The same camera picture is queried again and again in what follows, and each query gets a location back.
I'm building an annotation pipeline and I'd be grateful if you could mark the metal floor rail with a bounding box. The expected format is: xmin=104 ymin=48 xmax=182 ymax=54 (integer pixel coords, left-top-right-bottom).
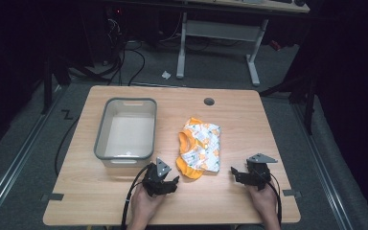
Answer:
xmin=292 ymin=103 xmax=355 ymax=230
xmin=0 ymin=85 xmax=65 ymax=228

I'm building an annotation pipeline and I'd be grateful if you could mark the white-framed wooden desk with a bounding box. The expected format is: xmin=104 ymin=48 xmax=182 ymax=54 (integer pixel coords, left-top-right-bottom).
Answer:
xmin=175 ymin=0 xmax=311 ymax=87

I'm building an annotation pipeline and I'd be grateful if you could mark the black tape strip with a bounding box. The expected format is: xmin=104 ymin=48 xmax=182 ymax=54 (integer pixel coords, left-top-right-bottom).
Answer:
xmin=40 ymin=193 xmax=65 ymax=202
xmin=282 ymin=189 xmax=303 ymax=198

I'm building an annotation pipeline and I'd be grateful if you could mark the person's right hand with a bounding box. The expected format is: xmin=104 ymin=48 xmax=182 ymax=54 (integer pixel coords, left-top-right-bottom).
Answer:
xmin=244 ymin=182 xmax=282 ymax=230

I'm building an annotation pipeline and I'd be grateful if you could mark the black metal stand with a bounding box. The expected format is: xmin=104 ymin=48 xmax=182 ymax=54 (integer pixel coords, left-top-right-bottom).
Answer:
xmin=259 ymin=63 xmax=319 ymax=136
xmin=40 ymin=54 xmax=73 ymax=115

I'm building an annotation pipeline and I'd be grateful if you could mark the white plastic bin grey rim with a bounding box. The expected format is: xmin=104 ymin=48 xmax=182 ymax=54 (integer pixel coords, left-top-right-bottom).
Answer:
xmin=93 ymin=97 xmax=158 ymax=169

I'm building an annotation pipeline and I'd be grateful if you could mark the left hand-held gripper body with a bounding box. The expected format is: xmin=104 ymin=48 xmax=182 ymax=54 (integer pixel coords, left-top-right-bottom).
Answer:
xmin=141 ymin=157 xmax=174 ymax=197

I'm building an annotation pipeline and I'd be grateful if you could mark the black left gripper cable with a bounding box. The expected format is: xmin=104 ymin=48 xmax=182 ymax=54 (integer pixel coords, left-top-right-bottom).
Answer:
xmin=120 ymin=164 xmax=152 ymax=230

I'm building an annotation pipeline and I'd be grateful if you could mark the thin black floor cable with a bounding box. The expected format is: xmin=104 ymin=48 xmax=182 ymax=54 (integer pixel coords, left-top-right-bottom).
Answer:
xmin=54 ymin=116 xmax=81 ymax=177

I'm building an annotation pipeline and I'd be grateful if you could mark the orange printed baby garment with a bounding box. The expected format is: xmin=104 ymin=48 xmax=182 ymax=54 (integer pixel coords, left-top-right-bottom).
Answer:
xmin=175 ymin=117 xmax=222 ymax=180

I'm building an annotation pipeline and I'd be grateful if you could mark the black computer tower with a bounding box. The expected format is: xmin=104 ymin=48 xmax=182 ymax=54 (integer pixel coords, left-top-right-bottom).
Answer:
xmin=81 ymin=4 xmax=126 ymax=66

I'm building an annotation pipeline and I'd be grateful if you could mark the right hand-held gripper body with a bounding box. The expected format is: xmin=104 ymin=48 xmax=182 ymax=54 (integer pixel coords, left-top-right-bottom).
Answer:
xmin=244 ymin=152 xmax=279 ymax=192

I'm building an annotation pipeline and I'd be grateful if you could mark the small red object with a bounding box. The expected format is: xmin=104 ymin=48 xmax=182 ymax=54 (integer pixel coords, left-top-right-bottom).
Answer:
xmin=269 ymin=39 xmax=283 ymax=52

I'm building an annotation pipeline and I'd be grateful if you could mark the black floor cables bundle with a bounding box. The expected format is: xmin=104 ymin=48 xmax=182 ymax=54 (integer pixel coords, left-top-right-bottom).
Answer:
xmin=70 ymin=12 xmax=147 ymax=87

